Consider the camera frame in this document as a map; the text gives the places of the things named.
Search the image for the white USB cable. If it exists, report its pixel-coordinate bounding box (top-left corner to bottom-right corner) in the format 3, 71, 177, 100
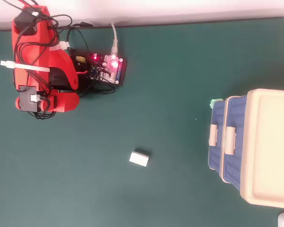
110, 22, 120, 57

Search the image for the dark green table mat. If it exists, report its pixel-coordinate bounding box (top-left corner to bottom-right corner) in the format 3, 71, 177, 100
0, 16, 284, 227

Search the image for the short white zip tie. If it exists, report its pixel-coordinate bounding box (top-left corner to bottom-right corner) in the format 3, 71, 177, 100
49, 41, 71, 52

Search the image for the black servo cable bundle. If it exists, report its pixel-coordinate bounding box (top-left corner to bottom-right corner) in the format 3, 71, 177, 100
79, 79, 116, 95
14, 13, 73, 120

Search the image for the controller circuit board black plate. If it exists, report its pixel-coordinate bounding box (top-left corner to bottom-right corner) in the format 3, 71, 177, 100
89, 53, 128, 86

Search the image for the red gripper black motor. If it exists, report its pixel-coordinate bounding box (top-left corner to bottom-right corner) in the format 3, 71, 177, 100
43, 91, 80, 114

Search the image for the blue woven drawer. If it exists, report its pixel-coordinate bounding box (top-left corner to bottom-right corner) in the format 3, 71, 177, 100
207, 99, 227, 172
223, 94, 248, 192

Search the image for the white toy brick cube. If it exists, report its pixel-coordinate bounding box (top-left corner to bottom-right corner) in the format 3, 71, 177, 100
129, 148, 152, 167

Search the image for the black power cable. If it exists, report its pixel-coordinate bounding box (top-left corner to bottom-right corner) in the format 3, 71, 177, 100
66, 21, 94, 57

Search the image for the beige plastic drawer cabinet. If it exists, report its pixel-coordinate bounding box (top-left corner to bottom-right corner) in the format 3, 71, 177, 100
220, 88, 284, 210

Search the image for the long white zip tie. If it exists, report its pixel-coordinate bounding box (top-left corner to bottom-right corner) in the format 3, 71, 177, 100
0, 60, 50, 74

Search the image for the light green tape scrap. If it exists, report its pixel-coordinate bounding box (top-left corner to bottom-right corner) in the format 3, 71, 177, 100
209, 98, 223, 109

